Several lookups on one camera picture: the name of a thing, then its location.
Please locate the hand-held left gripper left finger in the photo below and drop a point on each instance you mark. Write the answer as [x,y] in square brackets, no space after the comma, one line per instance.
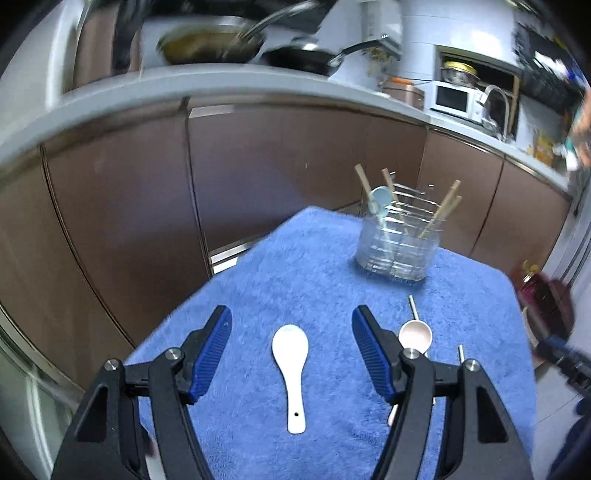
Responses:
[210,355]

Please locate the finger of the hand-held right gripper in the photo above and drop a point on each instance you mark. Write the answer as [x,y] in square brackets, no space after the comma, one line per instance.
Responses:
[565,362]

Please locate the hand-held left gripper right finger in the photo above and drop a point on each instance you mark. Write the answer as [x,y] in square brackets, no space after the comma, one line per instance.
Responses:
[374,355]

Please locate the wooden chopstick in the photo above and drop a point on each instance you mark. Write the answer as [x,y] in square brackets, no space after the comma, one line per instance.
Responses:
[461,353]
[450,210]
[413,309]
[441,205]
[364,184]
[388,182]

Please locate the white ceramic spoon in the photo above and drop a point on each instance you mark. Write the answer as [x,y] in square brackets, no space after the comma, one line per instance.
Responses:
[290,346]

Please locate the clear plastic utensil holder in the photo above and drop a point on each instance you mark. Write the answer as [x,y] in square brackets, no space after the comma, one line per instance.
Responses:
[397,258]

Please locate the light blue ceramic spoon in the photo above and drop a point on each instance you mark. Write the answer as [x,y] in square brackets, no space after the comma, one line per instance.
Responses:
[381,198]

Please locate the dark blue clothing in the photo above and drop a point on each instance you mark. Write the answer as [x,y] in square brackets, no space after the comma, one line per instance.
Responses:
[575,447]

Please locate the small yellow plastic object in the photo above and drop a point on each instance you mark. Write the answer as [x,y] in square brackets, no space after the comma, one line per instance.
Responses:
[531,268]

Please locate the blue terry towel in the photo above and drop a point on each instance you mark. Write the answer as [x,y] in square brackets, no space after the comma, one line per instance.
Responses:
[300,277]

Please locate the brown base cabinets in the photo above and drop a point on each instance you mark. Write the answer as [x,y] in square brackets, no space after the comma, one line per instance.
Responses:
[115,207]

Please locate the floral hanging cloth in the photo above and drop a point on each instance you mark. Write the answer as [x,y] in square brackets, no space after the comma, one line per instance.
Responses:
[581,129]

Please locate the brown rice cooker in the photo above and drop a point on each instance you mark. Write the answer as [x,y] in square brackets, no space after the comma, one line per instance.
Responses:
[401,94]

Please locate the white microwave oven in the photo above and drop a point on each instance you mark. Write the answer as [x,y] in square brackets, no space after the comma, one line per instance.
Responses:
[455,99]

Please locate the chrome kitchen faucet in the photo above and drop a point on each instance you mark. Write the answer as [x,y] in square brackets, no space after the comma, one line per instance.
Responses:
[503,99]

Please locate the white kitchen countertop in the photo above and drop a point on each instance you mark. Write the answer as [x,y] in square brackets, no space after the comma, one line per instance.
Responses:
[138,81]

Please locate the steel mixing bowl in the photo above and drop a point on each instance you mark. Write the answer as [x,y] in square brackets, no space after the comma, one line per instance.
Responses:
[458,74]

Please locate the black wok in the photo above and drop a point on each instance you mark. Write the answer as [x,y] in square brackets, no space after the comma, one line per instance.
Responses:
[300,57]

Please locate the brass wok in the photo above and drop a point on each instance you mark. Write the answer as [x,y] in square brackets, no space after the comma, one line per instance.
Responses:
[207,44]

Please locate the white water heater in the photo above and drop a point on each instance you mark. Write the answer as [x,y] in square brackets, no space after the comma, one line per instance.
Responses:
[381,23]

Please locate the black wall rack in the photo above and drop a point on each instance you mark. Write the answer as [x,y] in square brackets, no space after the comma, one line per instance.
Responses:
[549,74]

